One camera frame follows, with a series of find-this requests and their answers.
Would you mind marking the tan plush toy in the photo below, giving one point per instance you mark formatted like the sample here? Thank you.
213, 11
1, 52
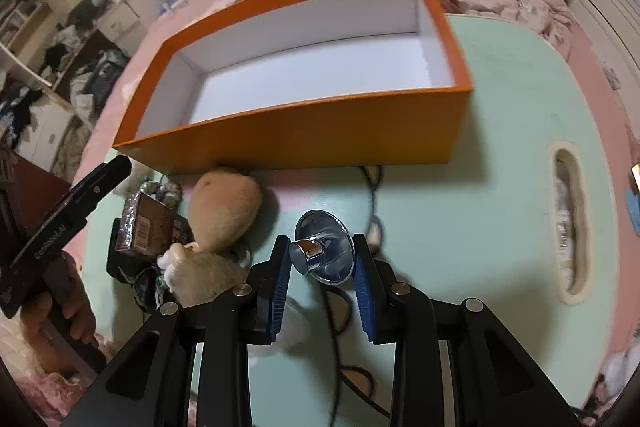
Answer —
225, 202

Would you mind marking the person's left hand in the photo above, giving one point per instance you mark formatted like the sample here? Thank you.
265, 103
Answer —
82, 312

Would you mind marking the dark card box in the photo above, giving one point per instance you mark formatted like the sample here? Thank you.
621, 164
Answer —
150, 227

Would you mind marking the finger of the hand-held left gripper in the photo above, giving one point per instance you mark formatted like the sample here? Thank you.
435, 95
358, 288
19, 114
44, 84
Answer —
107, 174

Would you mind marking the messy clothes pile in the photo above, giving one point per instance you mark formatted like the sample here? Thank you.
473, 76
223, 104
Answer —
60, 52

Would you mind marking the orange cardboard box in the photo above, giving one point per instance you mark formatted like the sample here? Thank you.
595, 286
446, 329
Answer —
300, 132

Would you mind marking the white slatted panel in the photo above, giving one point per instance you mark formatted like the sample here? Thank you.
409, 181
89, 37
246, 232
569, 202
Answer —
615, 7

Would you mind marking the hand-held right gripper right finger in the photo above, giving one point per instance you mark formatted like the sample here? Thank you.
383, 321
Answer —
362, 287

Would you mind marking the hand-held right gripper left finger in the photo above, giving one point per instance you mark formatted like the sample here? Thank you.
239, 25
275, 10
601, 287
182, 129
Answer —
280, 287

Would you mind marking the mint cartoon lap table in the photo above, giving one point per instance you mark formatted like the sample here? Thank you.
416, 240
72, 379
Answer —
500, 132

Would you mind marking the small doll figurine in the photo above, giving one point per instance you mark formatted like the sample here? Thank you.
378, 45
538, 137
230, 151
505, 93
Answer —
200, 274

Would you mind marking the white nightstand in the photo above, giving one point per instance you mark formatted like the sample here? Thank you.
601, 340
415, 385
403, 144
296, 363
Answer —
120, 22

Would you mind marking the white fluffy item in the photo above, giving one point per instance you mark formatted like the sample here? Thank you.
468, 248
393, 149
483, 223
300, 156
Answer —
617, 372

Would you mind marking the pink fleece pajamas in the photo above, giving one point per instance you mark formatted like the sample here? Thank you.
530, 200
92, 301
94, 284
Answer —
30, 397

